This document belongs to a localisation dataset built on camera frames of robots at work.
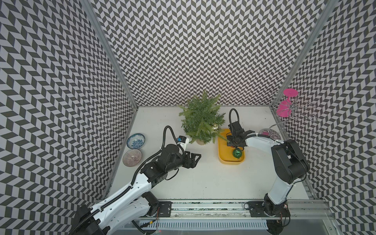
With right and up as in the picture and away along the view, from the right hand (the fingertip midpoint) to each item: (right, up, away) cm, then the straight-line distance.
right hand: (232, 143), depth 96 cm
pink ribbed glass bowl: (-63, -8, -7) cm, 64 cm away
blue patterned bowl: (-64, +1, 0) cm, 64 cm away
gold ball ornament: (-14, +12, -19) cm, 26 cm away
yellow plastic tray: (-5, -5, -3) cm, 8 cm away
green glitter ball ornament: (+1, -5, -8) cm, 9 cm away
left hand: (-25, -3, -22) cm, 33 cm away
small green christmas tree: (-21, +16, -19) cm, 33 cm away
